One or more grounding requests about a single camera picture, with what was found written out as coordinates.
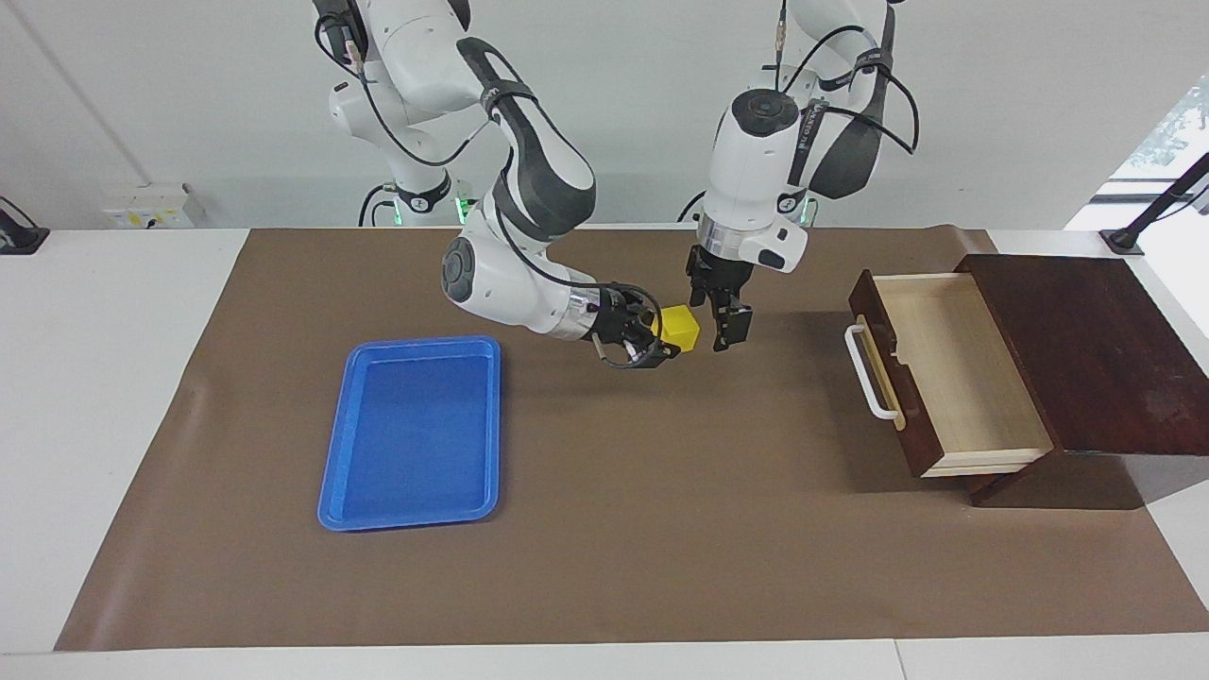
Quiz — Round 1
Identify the black stand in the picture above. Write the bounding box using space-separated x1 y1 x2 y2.
0 195 51 256
1098 151 1209 257

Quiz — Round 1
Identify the dark brown wooden cabinet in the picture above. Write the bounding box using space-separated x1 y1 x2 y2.
952 252 1209 509

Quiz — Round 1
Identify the white wall socket box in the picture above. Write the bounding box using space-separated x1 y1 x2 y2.
101 183 206 230

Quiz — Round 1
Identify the yellow cube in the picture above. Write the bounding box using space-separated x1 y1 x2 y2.
658 303 702 354

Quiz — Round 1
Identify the blue plastic tray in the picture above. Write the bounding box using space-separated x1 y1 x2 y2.
317 335 502 533

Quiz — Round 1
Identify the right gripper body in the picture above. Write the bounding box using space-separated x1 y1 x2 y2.
596 282 656 352

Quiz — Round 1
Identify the white drawer handle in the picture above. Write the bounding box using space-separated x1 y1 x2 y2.
843 315 904 421

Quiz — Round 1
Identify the light wooden drawer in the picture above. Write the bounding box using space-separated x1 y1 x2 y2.
847 268 1056 479

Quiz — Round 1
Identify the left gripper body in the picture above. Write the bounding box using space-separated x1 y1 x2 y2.
687 245 757 298

